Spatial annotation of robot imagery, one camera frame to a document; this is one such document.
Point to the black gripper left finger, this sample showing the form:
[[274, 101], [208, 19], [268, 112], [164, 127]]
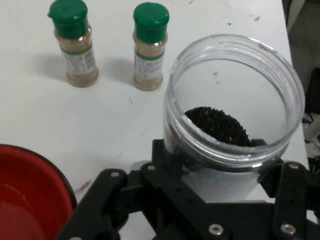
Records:
[[107, 190]]

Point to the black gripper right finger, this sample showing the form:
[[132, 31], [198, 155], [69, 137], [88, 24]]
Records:
[[290, 195]]

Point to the clear jar of black seeds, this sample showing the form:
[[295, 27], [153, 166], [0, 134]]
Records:
[[220, 125]]

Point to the red bowl with black rim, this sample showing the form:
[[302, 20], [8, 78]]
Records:
[[30, 190]]

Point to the green-capped spice bottle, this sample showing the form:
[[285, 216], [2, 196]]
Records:
[[72, 50], [150, 50]]

